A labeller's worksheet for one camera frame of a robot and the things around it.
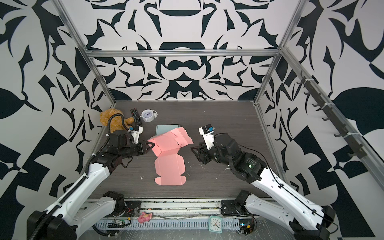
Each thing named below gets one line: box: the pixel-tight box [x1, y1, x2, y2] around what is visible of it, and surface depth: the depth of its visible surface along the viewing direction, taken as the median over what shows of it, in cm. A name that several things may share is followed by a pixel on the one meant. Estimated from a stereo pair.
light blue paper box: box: [155, 124, 180, 136], surface depth 101 cm
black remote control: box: [130, 108, 142, 126], surface depth 110 cm
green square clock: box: [208, 215, 223, 234], surface depth 70 cm
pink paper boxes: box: [147, 127, 194, 186], surface depth 74 cm
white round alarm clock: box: [139, 109, 158, 123], surface depth 110 cm
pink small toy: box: [137, 212, 153, 223], surface depth 71 cm
